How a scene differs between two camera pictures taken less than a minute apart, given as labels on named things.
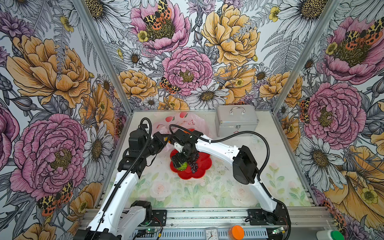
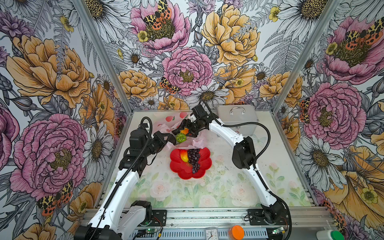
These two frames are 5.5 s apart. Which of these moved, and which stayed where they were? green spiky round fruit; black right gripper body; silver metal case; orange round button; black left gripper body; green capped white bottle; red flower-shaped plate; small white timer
Moved: green spiky round fruit; black right gripper body
Stayed: silver metal case; small white timer; orange round button; green capped white bottle; red flower-shaped plate; black left gripper body
